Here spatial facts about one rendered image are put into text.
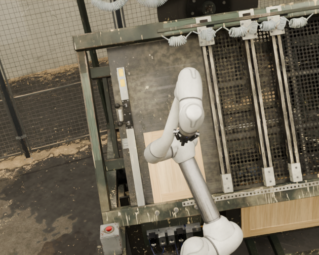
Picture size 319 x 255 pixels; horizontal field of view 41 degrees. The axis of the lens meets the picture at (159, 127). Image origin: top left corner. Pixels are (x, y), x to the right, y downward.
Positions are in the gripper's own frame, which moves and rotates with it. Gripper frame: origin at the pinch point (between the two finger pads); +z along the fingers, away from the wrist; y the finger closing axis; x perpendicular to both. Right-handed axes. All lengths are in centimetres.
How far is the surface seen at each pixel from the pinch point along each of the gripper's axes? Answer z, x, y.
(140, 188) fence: 82, 10, 20
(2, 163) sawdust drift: 303, -48, 190
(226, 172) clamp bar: 76, -6, -37
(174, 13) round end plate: 77, -129, 8
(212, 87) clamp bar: 57, -59, -22
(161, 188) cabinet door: 84, 8, 5
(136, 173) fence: 79, 1, 23
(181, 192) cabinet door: 84, 9, -8
